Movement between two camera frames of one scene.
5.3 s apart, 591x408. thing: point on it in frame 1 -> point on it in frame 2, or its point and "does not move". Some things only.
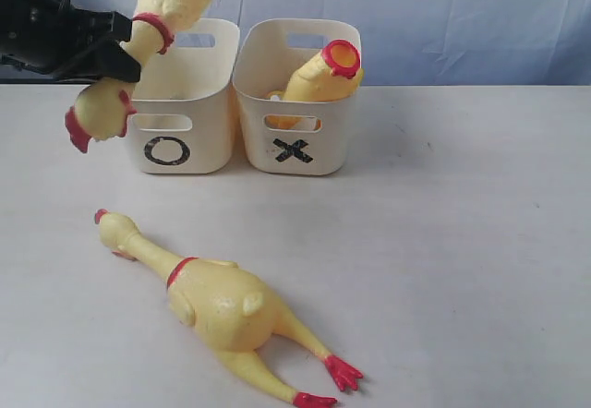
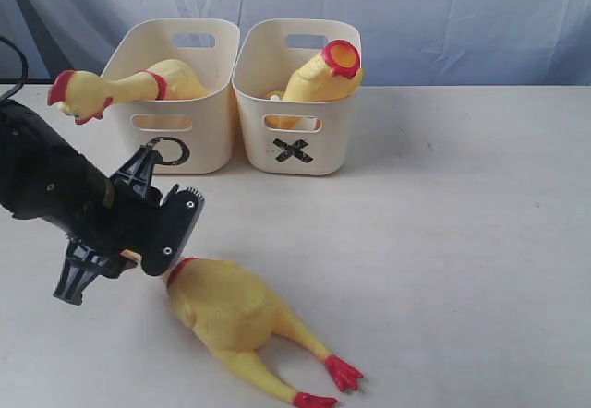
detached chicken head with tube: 283,123 does not move
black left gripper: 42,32 -> 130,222
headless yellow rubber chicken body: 330,75 does not move
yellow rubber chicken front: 222,308 does not move
